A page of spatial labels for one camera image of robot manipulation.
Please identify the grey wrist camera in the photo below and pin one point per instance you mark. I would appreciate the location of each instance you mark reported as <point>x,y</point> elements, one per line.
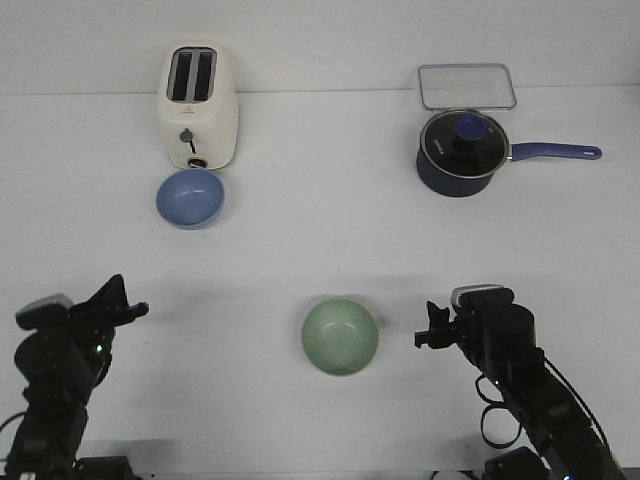
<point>48,312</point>
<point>468,297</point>

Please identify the green bowl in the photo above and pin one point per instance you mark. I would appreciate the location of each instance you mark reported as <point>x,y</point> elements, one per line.
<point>340,337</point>

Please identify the dark blue saucepan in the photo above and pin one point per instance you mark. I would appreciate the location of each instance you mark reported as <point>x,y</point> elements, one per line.
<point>450,186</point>

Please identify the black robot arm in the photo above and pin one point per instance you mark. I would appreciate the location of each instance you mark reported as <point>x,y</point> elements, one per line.
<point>498,338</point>
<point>65,357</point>

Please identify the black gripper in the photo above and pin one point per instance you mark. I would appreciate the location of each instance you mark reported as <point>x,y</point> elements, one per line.
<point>442,332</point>
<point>94,321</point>

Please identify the glass lid with blue knob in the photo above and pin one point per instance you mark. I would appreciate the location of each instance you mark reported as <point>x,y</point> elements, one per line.
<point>464,143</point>

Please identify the cream white two-slot toaster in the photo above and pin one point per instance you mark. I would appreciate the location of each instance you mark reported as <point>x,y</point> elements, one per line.
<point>197,105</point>

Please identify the blue bowl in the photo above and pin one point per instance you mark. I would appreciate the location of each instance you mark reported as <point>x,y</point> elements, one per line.
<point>191,198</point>

